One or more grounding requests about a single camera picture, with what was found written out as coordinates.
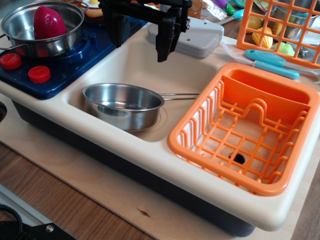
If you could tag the cream toy sink unit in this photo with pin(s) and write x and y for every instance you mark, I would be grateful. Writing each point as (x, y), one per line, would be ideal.
(144, 156)

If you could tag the amber glass toy pan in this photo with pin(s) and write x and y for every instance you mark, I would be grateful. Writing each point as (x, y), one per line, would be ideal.
(94, 15)

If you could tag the black bracket with screw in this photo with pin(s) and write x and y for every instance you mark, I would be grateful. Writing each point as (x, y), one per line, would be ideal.
(49, 231)

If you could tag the teal handled toy knife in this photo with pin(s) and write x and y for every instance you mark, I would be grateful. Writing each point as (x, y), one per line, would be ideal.
(275, 60)

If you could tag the orange grid basket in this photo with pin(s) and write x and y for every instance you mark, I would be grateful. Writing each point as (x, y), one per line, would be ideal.
(295, 22)

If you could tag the toy fried egg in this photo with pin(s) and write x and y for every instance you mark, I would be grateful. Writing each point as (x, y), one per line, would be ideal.
(92, 3)

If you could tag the blue toy stove top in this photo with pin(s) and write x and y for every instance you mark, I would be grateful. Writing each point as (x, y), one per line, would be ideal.
(65, 68)

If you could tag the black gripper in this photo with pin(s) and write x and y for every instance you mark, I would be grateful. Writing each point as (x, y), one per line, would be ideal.
(171, 16)

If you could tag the right red stove knob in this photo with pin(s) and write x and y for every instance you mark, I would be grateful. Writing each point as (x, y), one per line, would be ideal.
(39, 74)

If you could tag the small steel frying pan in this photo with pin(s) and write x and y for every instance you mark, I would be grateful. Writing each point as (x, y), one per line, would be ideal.
(127, 107)

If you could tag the left red stove knob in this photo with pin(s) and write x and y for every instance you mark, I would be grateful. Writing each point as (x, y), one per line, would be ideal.
(10, 61)

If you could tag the magenta toy sweet potato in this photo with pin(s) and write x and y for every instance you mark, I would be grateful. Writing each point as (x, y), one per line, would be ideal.
(47, 24)

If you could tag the yellow toy corn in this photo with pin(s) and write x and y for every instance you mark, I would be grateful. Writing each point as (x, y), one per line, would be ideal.
(263, 40)

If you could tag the purple toy eggplant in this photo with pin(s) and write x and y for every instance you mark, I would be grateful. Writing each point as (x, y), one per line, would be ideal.
(225, 6)

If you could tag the grey toy faucet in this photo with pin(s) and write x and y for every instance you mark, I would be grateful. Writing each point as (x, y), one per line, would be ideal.
(201, 39)

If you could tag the red stove knob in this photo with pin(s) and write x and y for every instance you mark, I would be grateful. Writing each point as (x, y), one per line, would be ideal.
(39, 74)
(10, 61)

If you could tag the orange plastic drying rack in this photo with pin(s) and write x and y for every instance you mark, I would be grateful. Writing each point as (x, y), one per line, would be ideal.
(247, 127)

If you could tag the steel pot with handles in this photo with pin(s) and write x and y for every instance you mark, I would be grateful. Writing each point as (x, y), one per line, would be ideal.
(18, 26)

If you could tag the teal toy utensil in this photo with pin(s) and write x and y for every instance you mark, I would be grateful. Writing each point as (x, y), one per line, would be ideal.
(293, 75)

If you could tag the yellow toy lemon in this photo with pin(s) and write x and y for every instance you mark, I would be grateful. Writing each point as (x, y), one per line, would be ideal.
(254, 22)

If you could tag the plywood base board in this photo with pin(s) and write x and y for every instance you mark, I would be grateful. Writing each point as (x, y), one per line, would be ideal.
(83, 196)

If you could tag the green toy vegetable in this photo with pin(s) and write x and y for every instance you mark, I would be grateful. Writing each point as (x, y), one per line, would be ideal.
(284, 48)

